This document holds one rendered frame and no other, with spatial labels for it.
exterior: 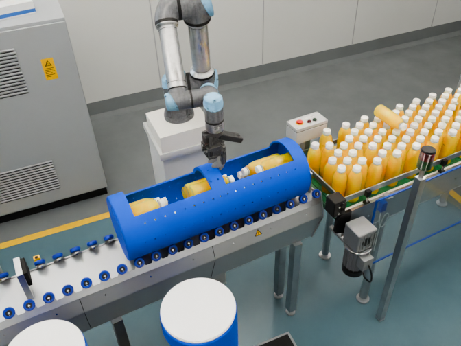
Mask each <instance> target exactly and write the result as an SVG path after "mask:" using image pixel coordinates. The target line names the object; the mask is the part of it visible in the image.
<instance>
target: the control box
mask: <svg viewBox="0 0 461 346"><path fill-rule="evenodd" d="M312 115H313V117H310V116H312ZM303 118H304V119H303ZM313 118H316V119H317V120H316V121H314V120H313ZM298 119H301V120H303V123H301V124H298V123H296V120H298ZM308 119H310V120H311V122H310V123H309V122H307V120H308ZM327 122H328V119H326V118H325V117H323V116H322V115H321V114H320V113H319V112H315V113H311V114H308V115H304V116H302V117H298V118H296V119H292V120H289V121H287V130H286V137H287V138H290V139H293V140H294V141H295V142H296V143H297V144H300V143H304V142H306V141H310V140H312V139H316V138H319V137H320V136H321V134H322V133H323V130H324V128H327Z"/></svg>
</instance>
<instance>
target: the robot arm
mask: <svg viewBox="0 0 461 346"><path fill-rule="evenodd" d="M212 16H214V11H213V4H212V1H211V0H160V1H159V3H158V5H157V7H156V11H155V15H154V22H155V28H156V29H157V30H158V33H159V37H160V42H161V49H162V54H163V62H164V67H165V74H164V75H163V77H162V88H163V93H164V98H165V110H164V118H165V121H166V122H169V123H171V124H182V123H185V122H188V121H190V120H191V119H193V117H194V110H193V109H194V108H199V107H204V118H205V128H206V130H204V131H202V141H201V145H202V144H203V146H202V148H203V149H202V152H204V154H205V155H206V157H207V158H208V159H209V160H208V163H212V166H211V167H212V168H219V170H221V169H222V168H223V167H224V165H225V163H226V146H225V144H224V141H232V142H237V143H241V142H242V141H243V137H242V136H241V135H240V134H239V133H235V132H228V131H225V130H224V110H223V105H224V102H223V99H222V95H220V94H219V91H218V89H217V88H218V74H217V70H216V69H214V67H213V65H211V59H210V50H209V32H208V24H209V23H210V21H211V17H212ZM181 20H184V23H185V25H187V26H188V30H189V42H190V48H191V60H192V67H191V68H190V72H187V73H185V71H184V69H183V65H182V57H181V52H180V44H179V40H178V32H177V27H178V21H181Z"/></svg>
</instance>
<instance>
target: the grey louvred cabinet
mask: <svg viewBox="0 0 461 346"><path fill-rule="evenodd" d="M32 1H33V3H34V7H35V9H36V13H33V14H28V15H24V16H18V17H14V18H11V19H5V20H1V21H0V224H1V223H3V222H7V221H11V220H15V219H18V218H22V217H25V216H30V215H32V214H37V213H40V212H42V211H47V210H50V209H54V208H57V207H61V206H65V205H69V204H71V203H76V202H79V201H81V200H86V199H89V198H93V197H96V196H101V195H104V194H107V193H108V192H107V189H106V187H107V183H106V178H105V175H104V171H103V167H102V162H101V159H100V156H99V151H98V148H97V143H96V140H95V135H94V132H93V127H92V123H91V118H90V115H89V112H88V108H87V105H86V100H85V96H84V92H83V88H82V83H81V80H80V75H79V72H78V67H77V64H76V61H75V56H74V53H73V48H72V45H71V40H70V37H69V32H68V29H67V24H66V21H65V17H64V14H63V13H62V10H61V7H60V4H59V3H58V0H32Z"/></svg>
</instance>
